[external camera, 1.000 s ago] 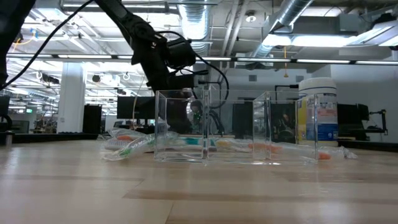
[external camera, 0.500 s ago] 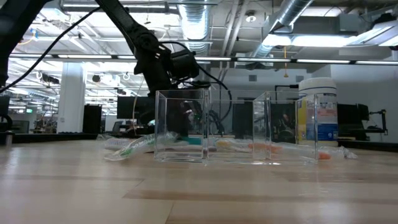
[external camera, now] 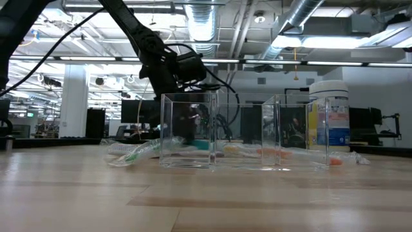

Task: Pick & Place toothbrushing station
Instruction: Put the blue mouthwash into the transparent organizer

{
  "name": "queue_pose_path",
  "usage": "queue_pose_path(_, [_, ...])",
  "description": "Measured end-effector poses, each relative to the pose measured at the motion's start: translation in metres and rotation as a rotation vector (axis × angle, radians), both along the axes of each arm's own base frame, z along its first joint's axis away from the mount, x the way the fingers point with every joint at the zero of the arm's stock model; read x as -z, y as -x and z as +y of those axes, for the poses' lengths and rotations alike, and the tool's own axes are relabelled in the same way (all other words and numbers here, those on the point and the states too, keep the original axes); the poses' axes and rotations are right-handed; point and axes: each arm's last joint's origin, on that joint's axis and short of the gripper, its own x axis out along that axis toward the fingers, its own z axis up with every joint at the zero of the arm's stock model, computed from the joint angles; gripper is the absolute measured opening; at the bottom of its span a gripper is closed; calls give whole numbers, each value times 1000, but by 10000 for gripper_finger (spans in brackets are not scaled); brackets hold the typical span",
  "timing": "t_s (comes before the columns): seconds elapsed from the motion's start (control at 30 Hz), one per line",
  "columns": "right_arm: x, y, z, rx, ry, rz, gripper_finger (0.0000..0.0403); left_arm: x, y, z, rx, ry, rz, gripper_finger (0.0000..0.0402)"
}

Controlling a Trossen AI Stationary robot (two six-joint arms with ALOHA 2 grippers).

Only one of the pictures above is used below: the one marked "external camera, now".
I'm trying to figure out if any black desk monitor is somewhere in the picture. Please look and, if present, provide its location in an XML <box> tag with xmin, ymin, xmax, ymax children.
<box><xmin>120</xmin><ymin>99</ymin><xmax>162</xmax><ymax>125</ymax></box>

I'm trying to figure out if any silver ventilation duct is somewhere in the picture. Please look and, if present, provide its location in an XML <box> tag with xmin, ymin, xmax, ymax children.
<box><xmin>259</xmin><ymin>0</ymin><xmax>326</xmax><ymax>62</ymax></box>
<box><xmin>183</xmin><ymin>0</ymin><xmax>220</xmax><ymax>58</ymax></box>

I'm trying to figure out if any black cabinet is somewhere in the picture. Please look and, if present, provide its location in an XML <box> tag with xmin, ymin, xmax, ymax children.
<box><xmin>85</xmin><ymin>108</ymin><xmax>106</xmax><ymax>139</ymax></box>

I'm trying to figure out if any clear acrylic three-compartment organizer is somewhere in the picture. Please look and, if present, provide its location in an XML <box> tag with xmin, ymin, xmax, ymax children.
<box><xmin>160</xmin><ymin>92</ymin><xmax>330</xmax><ymax>171</ymax></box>

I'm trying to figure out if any teal toothbrush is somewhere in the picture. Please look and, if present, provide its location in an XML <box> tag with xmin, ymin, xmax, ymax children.
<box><xmin>189</xmin><ymin>140</ymin><xmax>212</xmax><ymax>151</ymax></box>

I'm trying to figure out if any green toothbrush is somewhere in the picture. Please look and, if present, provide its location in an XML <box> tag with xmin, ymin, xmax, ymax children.
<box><xmin>108</xmin><ymin>136</ymin><xmax>186</xmax><ymax>168</ymax></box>

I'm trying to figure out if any white building pillar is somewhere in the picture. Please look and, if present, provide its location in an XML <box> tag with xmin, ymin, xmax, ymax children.
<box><xmin>59</xmin><ymin>64</ymin><xmax>90</xmax><ymax>139</ymax></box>

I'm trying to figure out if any pale toothbrush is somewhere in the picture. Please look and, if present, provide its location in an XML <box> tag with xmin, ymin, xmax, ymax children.
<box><xmin>108</xmin><ymin>142</ymin><xmax>142</xmax><ymax>156</ymax></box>

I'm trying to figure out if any ceiling light strip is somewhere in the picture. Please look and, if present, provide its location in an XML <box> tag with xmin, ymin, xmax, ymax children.
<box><xmin>9</xmin><ymin>55</ymin><xmax>412</xmax><ymax>68</ymax></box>

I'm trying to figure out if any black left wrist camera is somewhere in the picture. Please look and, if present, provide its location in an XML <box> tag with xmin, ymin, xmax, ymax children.
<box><xmin>176</xmin><ymin>53</ymin><xmax>207</xmax><ymax>84</ymax></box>

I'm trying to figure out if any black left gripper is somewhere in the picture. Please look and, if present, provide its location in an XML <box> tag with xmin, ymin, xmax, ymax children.
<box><xmin>140</xmin><ymin>53</ymin><xmax>200</xmax><ymax>144</ymax></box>

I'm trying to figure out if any long black arm cable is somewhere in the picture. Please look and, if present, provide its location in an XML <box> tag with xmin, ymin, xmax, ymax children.
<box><xmin>0</xmin><ymin>8</ymin><xmax>107</xmax><ymax>97</ymax></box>

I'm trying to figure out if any white-lidded wipes canister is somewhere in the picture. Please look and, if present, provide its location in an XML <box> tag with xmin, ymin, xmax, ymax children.
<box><xmin>307</xmin><ymin>79</ymin><xmax>351</xmax><ymax>153</ymax></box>

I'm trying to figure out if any orange toothbrush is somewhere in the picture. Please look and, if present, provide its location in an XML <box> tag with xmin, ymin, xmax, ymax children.
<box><xmin>221</xmin><ymin>144</ymin><xmax>371</xmax><ymax>167</ymax></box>

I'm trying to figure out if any black camera cable loop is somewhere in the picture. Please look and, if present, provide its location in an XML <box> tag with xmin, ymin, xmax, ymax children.
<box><xmin>167</xmin><ymin>43</ymin><xmax>241</xmax><ymax>127</ymax></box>

